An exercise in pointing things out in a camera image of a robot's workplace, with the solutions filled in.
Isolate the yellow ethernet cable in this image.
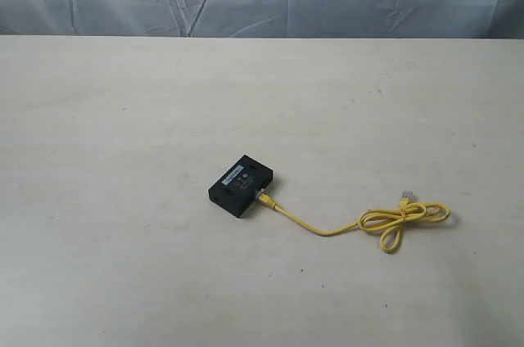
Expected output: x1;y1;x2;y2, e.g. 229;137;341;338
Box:
254;188;452;255

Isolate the black network switch box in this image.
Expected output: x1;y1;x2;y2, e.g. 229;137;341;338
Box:
208;155;273;219

